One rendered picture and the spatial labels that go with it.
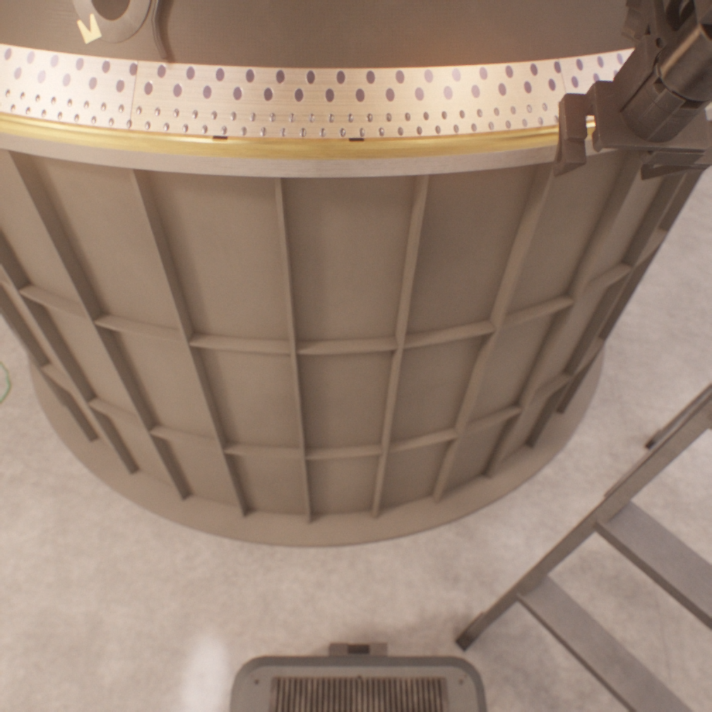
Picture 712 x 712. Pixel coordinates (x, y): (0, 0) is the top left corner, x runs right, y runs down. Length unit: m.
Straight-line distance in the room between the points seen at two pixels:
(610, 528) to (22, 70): 1.14
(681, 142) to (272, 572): 1.36
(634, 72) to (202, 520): 1.46
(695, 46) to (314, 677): 1.16
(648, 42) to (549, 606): 1.07
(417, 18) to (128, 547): 1.46
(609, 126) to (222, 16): 0.46
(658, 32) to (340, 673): 1.15
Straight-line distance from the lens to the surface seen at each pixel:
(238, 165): 0.69
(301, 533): 1.57
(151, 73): 0.76
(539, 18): 0.82
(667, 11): 0.53
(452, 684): 1.26
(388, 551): 1.58
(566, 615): 1.31
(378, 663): 1.25
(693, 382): 2.31
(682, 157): 0.57
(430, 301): 0.92
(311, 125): 0.69
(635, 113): 0.54
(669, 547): 1.09
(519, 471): 1.75
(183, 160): 0.71
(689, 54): 0.49
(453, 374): 1.12
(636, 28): 0.58
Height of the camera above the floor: 1.48
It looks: 49 degrees down
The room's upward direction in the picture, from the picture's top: 3 degrees clockwise
